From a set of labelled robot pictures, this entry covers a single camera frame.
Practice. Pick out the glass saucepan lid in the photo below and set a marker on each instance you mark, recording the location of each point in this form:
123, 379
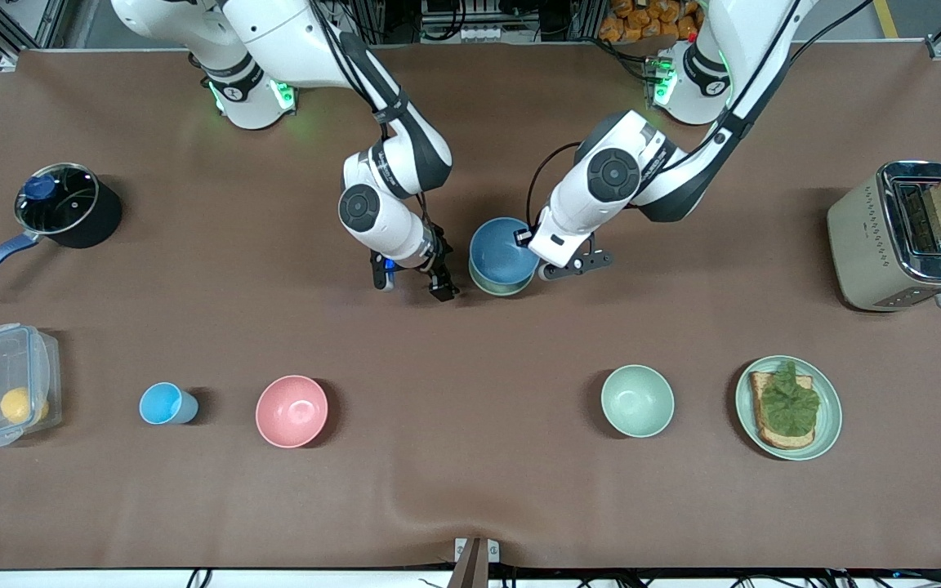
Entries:
62, 204

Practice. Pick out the green bowl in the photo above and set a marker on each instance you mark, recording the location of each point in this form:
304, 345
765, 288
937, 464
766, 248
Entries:
503, 291
637, 401

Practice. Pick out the long white power strip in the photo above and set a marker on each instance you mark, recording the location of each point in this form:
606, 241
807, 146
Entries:
499, 33

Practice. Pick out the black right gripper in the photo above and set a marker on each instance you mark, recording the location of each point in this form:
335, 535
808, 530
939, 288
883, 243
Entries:
436, 265

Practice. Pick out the orange snack bag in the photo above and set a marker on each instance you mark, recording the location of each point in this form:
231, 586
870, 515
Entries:
642, 20

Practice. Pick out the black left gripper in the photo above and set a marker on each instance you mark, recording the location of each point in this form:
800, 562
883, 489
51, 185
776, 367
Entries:
523, 242

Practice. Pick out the blue bowl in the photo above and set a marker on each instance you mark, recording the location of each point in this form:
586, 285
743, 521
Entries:
497, 249

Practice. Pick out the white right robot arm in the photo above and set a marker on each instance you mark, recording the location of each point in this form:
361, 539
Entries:
291, 41

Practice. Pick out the beige metal toaster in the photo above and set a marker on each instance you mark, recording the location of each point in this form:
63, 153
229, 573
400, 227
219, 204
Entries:
862, 237

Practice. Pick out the green lettuce leaf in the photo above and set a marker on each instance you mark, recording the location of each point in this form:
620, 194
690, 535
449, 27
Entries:
791, 404

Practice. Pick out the light blue cup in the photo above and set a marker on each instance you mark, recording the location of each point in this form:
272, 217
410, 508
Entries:
162, 403

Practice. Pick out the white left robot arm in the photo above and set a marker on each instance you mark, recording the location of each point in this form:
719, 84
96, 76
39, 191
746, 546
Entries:
613, 175

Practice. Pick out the yellow lemon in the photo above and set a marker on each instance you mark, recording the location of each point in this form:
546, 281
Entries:
17, 405

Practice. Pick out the toast slice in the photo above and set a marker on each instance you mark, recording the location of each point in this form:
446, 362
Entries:
773, 437

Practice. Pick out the green plate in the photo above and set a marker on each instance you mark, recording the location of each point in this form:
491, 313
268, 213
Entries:
830, 408

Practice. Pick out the pink bowl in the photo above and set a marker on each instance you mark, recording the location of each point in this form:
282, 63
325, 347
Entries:
292, 412

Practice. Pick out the metal table edge bracket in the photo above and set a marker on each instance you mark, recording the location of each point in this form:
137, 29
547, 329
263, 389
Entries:
474, 559

